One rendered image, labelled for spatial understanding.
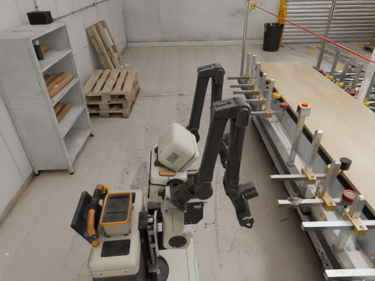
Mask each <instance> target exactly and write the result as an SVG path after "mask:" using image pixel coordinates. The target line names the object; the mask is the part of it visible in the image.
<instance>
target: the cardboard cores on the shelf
mask: <svg viewBox="0 0 375 281"><path fill-rule="evenodd" d="M40 47H41V51H42V53H44V52H46V51H47V50H48V46H47V45H46V44H44V43H43V44H41V45H40ZM43 77H44V81H45V84H46V87H47V90H48V93H49V96H50V99H52V98H53V97H54V96H55V95H56V94H57V93H58V92H59V91H60V90H62V89H63V88H64V87H65V86H66V85H67V84H68V83H69V82H71V81H72V79H73V76H72V75H70V74H69V75H68V74H67V73H65V72H62V73H61V74H60V75H59V76H58V75H57V74H52V75H49V74H45V75H44V76H43ZM72 106H73V104H72V103H71V102H69V101H68V102H67V103H66V104H65V105H64V106H63V105H62V104H61V103H59V102H57V103H56V104H55V105H54V106H53V109H54V112H55V115H56V118H57V122H58V124H59V123H60V122H61V120H62V119H63V117H64V116H65V115H66V113H67V112H68V111H69V109H70V108H71V107H72Z"/></svg>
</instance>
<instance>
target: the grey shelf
mask: <svg viewBox="0 0 375 281"><path fill-rule="evenodd" d="M64 29H65V30H64ZM27 30H32V31H27ZM12 31H13V32H12ZM65 33H66V34H65ZM66 38H67V39H66ZM36 39H37V40H38V42H39V44H40V45H41V44H43V43H44V44H46V45H47V46H48V50H47V51H46V52H44V53H43V57H44V59H43V60H38V59H37V56H36V53H35V49H34V46H33V43H32V40H36ZM67 40H68V41H67ZM68 44H69V45H68ZM70 53H71V54H70ZM71 58H72V59H71ZM72 60H73V61H72ZM62 72H65V73H67V74H68V75H69V74H70V75H72V76H73V79H72V81H71V82H69V83H68V84H67V85H66V86H65V87H64V88H63V89H62V90H60V91H59V92H58V93H57V94H56V95H55V96H54V97H53V98H52V99H50V96H49V93H48V90H47V87H46V84H45V81H44V77H43V76H44V75H45V74H49V75H52V74H57V75H58V76H59V75H60V74H61V73H62ZM75 73H76V74H75ZM40 86H41V87H40ZM0 91H1V93H2V96H3V98H4V100H5V103H6V106H7V108H8V110H9V113H10V115H11V117H12V120H13V122H14V124H15V126H16V129H17V131H18V134H19V136H20V139H21V141H22V143H23V146H24V148H25V150H26V153H27V155H28V157H29V160H30V162H31V164H32V167H33V170H34V171H35V175H36V176H39V175H40V172H38V171H37V170H50V169H68V170H69V173H70V175H73V174H74V171H73V168H72V163H73V162H74V159H75V157H76V155H77V154H78V152H79V151H80V150H81V148H82V146H83V144H84V143H85V141H86V139H87V137H88V135H89V134H90V133H91V135H90V136H91V137H93V136H94V134H93V130H92V126H91V123H90V118H89V114H88V110H87V107H86V102H85V98H84V93H83V89H82V86H81V82H80V77H79V73H78V68H77V65H76V61H75V57H74V53H73V48H72V45H71V41H70V36H69V32H68V28H67V24H66V22H53V23H50V24H48V25H30V23H29V22H28V23H25V24H22V25H19V26H16V27H13V28H10V29H7V30H4V31H1V32H0ZM82 100H83V101H82ZM68 101H69V102H71V103H72V104H73V106H72V107H71V108H70V109H69V111H68V112H67V113H66V115H65V116H64V117H63V119H62V120H61V122H60V123H59V124H58V122H57V118H56V115H55V112H54V109H53V106H54V105H55V104H56V103H57V102H59V103H61V104H62V105H63V106H64V105H65V104H66V103H67V102H68ZM50 116H51V117H50ZM87 120H88V121H87Z"/></svg>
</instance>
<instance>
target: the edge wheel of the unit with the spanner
mask: <svg viewBox="0 0 375 281"><path fill-rule="evenodd" d="M356 195H358V194H357V193H356V192H354V191H352V190H344V191H343V194H342V199H343V200H344V201H346V202H348V203H353V200H354V198H355V196H356Z"/></svg>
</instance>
